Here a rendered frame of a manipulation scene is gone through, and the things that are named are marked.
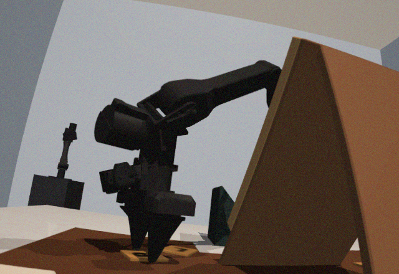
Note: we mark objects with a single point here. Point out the brown tile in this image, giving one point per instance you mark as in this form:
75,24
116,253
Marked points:
140,256
182,251

